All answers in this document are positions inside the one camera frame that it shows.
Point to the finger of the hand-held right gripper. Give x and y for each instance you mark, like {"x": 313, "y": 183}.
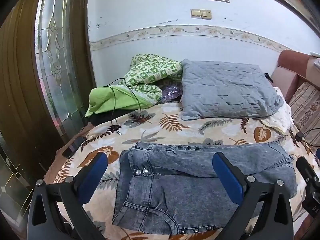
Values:
{"x": 318, "y": 154}
{"x": 308, "y": 172}

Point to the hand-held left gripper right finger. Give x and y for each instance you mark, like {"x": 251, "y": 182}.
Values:
{"x": 225, "y": 172}

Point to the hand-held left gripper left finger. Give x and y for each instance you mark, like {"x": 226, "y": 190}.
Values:
{"x": 96, "y": 170}

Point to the blue denim pants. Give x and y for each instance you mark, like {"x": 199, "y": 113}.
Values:
{"x": 175, "y": 185}

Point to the black charger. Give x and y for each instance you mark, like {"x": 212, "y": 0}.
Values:
{"x": 300, "y": 136}

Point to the black phone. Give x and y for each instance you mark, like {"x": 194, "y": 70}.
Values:
{"x": 73, "y": 147}

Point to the striped cushion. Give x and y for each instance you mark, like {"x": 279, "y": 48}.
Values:
{"x": 307, "y": 110}

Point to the white cloth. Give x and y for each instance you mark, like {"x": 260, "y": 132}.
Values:
{"x": 277, "y": 122}

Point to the leaf print blanket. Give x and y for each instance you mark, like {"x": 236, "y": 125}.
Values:
{"x": 175, "y": 127}

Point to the green checkered quilt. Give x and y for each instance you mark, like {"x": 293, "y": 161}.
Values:
{"x": 105, "y": 100}

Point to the grey quilted pillow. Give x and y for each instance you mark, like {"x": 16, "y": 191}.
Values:
{"x": 225, "y": 90}

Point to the pink headboard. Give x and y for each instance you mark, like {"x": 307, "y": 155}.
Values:
{"x": 290, "y": 62}

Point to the purple plastic bag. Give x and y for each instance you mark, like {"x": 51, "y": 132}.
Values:
{"x": 171, "y": 92}

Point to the wooden door with glass panel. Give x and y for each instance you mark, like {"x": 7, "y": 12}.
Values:
{"x": 20, "y": 92}

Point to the beige light switch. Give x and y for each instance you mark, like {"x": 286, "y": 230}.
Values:
{"x": 196, "y": 13}
{"x": 206, "y": 14}

